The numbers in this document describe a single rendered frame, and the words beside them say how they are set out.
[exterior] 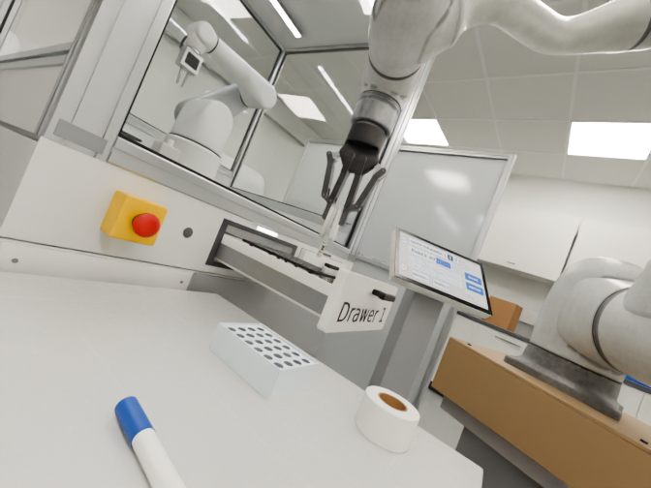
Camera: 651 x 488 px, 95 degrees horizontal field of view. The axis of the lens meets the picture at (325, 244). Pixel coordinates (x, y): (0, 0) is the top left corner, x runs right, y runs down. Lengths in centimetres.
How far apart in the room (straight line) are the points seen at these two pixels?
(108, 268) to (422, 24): 62
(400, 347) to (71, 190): 136
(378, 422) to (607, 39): 80
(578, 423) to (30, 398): 65
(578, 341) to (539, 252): 322
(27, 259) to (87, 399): 32
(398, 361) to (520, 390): 97
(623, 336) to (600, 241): 334
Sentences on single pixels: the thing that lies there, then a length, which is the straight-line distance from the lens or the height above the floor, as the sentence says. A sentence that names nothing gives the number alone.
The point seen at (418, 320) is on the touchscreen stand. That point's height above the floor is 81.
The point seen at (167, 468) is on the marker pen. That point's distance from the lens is 26.
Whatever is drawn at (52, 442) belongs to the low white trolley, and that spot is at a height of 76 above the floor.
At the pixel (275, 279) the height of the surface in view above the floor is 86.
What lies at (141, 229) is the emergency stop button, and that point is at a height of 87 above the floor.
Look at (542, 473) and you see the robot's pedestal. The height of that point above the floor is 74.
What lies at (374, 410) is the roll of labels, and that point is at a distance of 40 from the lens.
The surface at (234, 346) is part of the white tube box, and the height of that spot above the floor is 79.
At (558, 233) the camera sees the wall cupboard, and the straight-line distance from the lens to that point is 398.
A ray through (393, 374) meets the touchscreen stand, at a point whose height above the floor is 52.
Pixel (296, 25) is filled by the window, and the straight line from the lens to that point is 86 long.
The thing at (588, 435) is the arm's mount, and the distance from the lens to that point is 64.
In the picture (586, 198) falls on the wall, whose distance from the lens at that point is 450.
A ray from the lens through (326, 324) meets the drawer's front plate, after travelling 51.
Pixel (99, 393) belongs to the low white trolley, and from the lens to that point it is 34.
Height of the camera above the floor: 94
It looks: 2 degrees up
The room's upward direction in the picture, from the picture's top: 22 degrees clockwise
